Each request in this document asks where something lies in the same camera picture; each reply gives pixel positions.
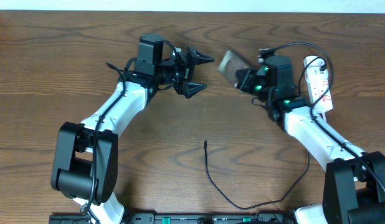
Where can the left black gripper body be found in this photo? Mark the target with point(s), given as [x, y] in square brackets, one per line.
[182, 72]

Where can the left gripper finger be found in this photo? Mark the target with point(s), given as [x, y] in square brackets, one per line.
[196, 57]
[191, 88]

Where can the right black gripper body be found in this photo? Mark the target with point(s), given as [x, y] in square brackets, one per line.
[253, 83]

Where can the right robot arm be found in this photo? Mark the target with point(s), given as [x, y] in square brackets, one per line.
[354, 190]

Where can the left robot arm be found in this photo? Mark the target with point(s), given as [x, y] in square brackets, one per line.
[85, 166]

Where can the white power strip socket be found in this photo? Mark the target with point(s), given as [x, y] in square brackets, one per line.
[316, 76]

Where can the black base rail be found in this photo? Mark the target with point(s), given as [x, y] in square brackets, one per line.
[149, 218]

